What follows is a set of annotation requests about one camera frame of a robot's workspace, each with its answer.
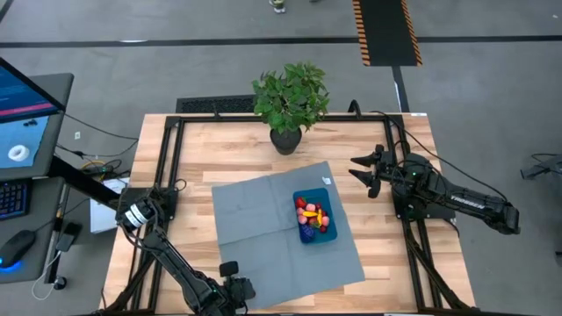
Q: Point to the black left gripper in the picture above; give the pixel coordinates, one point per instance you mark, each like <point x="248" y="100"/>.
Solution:
<point x="240" y="289"/>

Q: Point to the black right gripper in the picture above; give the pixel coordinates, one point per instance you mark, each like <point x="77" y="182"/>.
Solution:
<point x="388" y="167"/>

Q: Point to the blue plastic tupperware container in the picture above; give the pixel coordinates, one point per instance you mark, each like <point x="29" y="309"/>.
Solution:
<point x="318" y="194"/>

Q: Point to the yellow toy banana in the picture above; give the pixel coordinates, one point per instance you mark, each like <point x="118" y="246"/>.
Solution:
<point x="310" y="213"/>
<point x="319" y="218"/>

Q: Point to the pale pink toy peach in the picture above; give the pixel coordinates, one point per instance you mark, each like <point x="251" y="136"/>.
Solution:
<point x="311" y="207"/>

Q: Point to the small red toy strawberry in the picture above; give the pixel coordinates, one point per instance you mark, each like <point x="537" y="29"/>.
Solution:
<point x="313" y="221"/>

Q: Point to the large red toy strawberry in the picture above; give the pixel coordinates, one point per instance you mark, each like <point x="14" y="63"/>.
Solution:
<point x="300" y="203"/>

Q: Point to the purple toy grape bunch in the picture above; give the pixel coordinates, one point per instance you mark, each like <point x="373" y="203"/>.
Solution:
<point x="307" y="232"/>

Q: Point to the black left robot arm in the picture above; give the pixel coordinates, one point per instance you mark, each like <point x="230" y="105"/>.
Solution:
<point x="175" y="263"/>

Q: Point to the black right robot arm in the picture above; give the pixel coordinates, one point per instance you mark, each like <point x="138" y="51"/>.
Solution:
<point x="465" y="199"/>

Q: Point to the small white paper tag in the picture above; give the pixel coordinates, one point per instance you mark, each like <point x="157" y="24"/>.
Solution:
<point x="326" y="180"/>

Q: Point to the grey cloth mat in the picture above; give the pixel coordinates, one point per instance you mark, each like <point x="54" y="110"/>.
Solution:
<point x="263" y="228"/>

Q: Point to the green tree in black pot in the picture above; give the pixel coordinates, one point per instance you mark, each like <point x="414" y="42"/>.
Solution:
<point x="290" y="96"/>

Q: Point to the black floor mat orange stripes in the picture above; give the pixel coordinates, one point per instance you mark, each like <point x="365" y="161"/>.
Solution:
<point x="386" y="33"/>

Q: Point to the white paper sheets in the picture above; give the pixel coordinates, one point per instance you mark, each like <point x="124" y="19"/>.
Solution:
<point x="103" y="215"/>

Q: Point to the black floor vent grille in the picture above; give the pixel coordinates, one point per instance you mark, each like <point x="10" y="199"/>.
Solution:
<point x="215" y="104"/>

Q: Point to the black smartphone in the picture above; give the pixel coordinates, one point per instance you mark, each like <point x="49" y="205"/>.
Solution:
<point x="68" y="237"/>

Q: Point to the small black round puck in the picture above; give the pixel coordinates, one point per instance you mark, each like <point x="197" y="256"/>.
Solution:
<point x="60" y="283"/>

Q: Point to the black monitor support beam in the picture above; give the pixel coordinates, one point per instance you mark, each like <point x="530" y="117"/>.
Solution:
<point x="83" y="180"/>

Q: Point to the person's shoe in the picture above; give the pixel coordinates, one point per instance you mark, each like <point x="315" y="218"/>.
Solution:
<point x="277" y="5"/>

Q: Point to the black computer mouse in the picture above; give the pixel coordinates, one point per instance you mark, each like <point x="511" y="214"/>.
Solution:
<point x="15" y="248"/>

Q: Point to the black keyboard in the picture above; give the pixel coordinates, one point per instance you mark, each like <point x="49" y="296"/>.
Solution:
<point x="13" y="199"/>

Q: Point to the tilted computer monitor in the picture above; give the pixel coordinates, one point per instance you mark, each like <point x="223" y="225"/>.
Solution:
<point x="26" y="140"/>

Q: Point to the black workstation desk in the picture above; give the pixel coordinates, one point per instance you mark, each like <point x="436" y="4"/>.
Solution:
<point x="63" y="88"/>

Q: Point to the black laptop screen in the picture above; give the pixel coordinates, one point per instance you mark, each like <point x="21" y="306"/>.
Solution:
<point x="22" y="96"/>

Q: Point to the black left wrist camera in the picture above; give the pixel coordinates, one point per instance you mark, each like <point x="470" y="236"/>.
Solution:
<point x="228" y="269"/>

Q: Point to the black aluminium table frame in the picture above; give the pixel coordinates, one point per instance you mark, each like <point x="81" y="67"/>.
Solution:
<point x="219" y="118"/>

